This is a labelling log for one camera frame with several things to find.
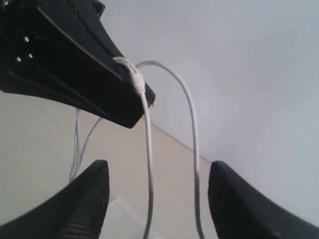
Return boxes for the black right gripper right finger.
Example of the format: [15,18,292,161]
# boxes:
[208,161,319,239]

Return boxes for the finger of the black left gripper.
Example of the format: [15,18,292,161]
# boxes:
[0,0,144,128]

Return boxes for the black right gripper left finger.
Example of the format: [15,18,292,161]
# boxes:
[0,160,110,239]

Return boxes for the white wired earphones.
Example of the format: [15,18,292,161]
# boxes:
[69,56,205,239]

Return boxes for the clear plastic hinged case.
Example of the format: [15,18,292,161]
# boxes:
[100,197,146,239]

